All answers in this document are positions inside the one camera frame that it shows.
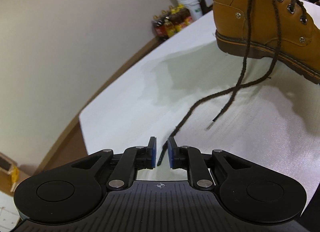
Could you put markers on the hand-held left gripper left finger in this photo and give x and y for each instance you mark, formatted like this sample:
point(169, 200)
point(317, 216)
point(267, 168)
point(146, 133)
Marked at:
point(153, 152)

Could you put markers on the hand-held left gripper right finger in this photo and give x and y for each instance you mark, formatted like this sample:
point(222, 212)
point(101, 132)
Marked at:
point(171, 152)

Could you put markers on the dark brown shoelace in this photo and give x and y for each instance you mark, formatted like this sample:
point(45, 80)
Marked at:
point(246, 54)

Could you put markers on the white plastic bucket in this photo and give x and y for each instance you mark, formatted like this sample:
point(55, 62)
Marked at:
point(191, 4)

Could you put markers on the group of cooking oil bottles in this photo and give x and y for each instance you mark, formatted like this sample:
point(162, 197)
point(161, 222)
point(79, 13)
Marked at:
point(172, 23)

